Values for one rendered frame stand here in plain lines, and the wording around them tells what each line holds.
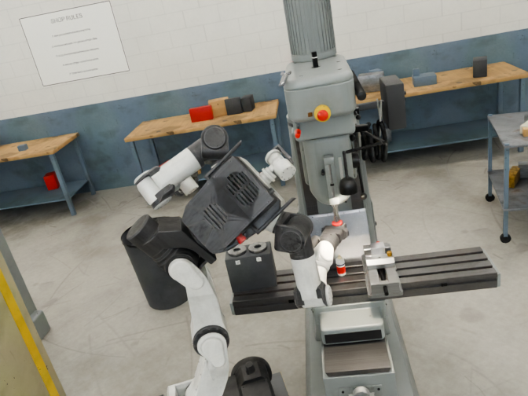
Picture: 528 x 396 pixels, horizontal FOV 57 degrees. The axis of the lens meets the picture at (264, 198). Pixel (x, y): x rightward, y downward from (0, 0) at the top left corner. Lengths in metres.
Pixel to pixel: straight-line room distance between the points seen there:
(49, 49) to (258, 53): 2.65
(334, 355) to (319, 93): 1.14
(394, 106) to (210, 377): 1.40
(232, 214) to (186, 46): 4.92
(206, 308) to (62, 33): 5.40
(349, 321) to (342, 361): 0.18
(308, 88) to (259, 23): 4.45
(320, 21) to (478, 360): 2.15
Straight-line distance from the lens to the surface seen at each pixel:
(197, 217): 1.66
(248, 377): 2.40
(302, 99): 1.83
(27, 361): 3.04
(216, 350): 1.97
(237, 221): 1.61
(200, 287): 1.82
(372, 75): 5.82
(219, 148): 1.72
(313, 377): 2.92
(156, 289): 4.01
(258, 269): 2.35
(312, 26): 2.17
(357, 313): 2.35
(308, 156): 2.05
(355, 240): 2.64
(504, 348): 3.39
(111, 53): 6.69
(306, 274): 1.77
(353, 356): 2.27
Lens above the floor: 2.23
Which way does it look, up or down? 23 degrees down
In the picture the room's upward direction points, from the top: 11 degrees counter-clockwise
